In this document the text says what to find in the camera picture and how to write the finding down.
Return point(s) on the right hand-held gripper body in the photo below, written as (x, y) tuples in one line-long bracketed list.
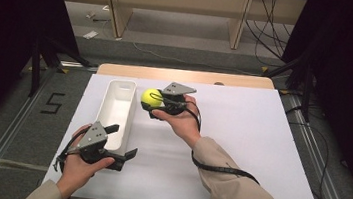
[(174, 104)]

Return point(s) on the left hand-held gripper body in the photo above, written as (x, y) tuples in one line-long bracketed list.
[(92, 137)]

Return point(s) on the yellow tennis ball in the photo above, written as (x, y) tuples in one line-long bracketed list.
[(150, 97)]

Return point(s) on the white plastic bin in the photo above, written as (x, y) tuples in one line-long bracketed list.
[(116, 106)]

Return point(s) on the person's right hand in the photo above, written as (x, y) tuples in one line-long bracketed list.
[(181, 123)]

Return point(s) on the person's left hand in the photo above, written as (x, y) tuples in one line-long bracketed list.
[(75, 170)]

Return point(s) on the black metal stand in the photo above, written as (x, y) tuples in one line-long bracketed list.
[(306, 94), (35, 73)]

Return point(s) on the white board mat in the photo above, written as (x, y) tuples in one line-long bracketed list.
[(254, 138)]

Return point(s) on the white paper scrap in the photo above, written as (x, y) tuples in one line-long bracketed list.
[(90, 34)]

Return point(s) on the small dark floor tool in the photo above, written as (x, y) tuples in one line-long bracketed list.
[(101, 20)]

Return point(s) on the small pale floor debris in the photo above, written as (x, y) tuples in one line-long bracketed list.
[(90, 14)]

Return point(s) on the short aluminium rail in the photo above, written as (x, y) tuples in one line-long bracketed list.
[(77, 66)]

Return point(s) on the long aluminium rail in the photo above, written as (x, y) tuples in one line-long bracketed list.
[(1, 146), (332, 198)]

